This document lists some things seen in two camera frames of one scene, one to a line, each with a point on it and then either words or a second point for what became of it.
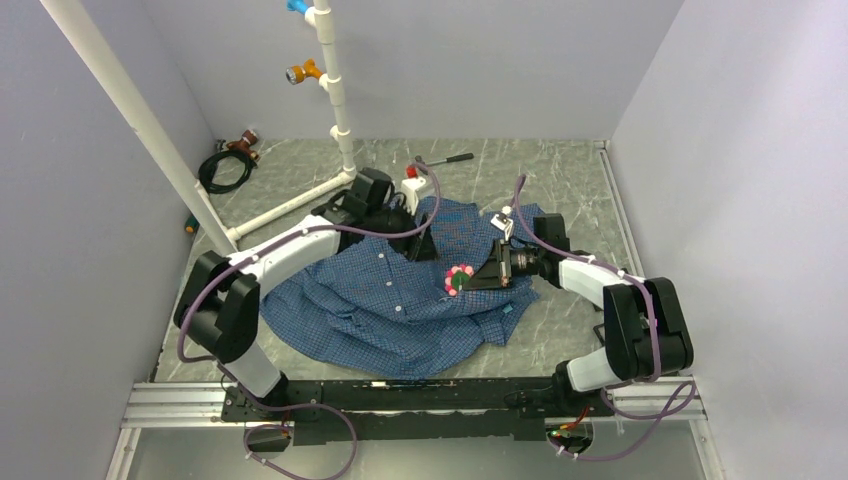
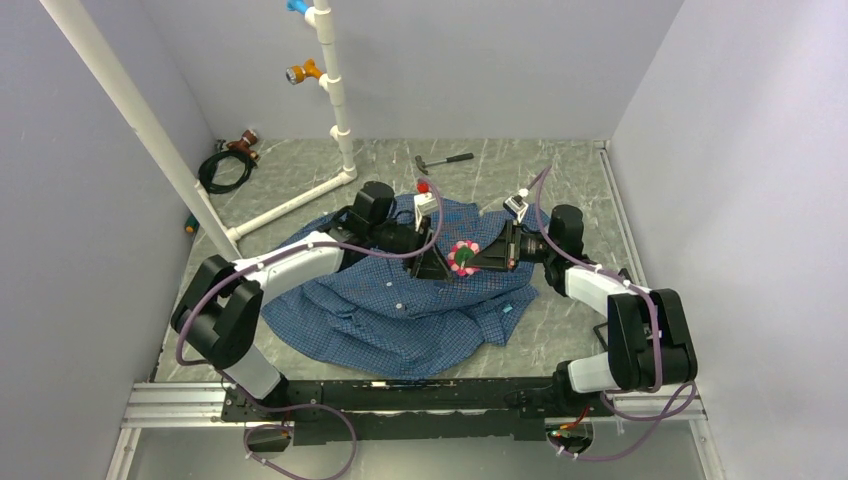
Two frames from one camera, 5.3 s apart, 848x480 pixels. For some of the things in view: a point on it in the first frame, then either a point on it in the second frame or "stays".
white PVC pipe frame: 57,15 stays
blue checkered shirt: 364,310 stays
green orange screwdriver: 192,224 stays
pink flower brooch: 455,276 to 460,252
